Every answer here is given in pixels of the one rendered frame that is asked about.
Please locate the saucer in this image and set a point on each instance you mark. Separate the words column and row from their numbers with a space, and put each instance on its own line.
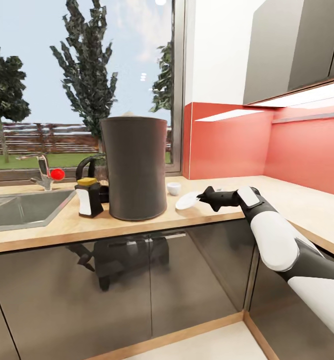
column 188, row 200

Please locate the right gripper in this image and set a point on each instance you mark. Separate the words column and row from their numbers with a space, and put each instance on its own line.
column 215, row 199

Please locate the electric kettle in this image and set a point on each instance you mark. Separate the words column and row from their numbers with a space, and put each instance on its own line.
column 97, row 168

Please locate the coffee maker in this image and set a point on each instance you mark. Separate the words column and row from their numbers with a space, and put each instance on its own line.
column 135, row 148

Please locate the coffee cup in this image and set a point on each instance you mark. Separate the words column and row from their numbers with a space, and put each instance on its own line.
column 174, row 188

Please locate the range hood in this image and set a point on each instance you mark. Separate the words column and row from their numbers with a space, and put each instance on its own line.
column 327, row 83

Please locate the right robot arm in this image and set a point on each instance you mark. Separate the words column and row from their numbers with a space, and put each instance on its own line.
column 283, row 248

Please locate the bottle of coffee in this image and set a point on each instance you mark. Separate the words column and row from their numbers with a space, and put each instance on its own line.
column 88, row 191

